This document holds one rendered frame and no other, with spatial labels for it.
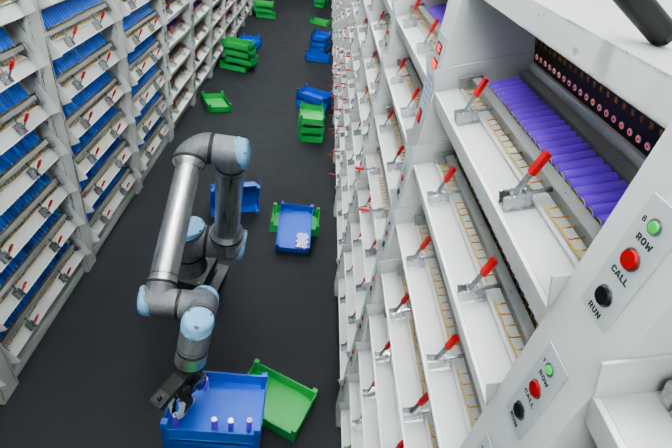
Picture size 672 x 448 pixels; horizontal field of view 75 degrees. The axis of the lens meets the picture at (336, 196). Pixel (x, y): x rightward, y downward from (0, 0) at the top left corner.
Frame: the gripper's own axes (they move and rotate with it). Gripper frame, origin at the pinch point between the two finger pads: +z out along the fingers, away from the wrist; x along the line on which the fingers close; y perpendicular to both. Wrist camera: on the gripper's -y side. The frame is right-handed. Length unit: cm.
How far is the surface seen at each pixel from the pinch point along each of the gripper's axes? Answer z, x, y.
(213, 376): -1.3, 0.9, 18.1
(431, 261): -77, -52, 15
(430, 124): -107, -40, 19
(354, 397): -5, -43, 41
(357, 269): -33, -21, 74
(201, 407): 3.8, -2.3, 10.0
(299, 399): 25, -20, 55
